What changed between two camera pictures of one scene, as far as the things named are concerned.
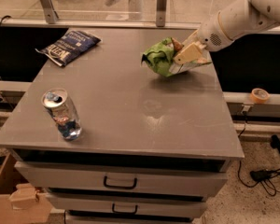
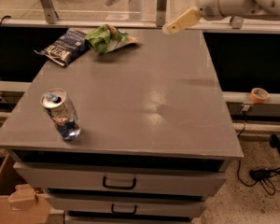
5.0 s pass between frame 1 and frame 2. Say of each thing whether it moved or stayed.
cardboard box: stayed
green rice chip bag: moved
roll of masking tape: stayed
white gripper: moved
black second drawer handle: stayed
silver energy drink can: stayed
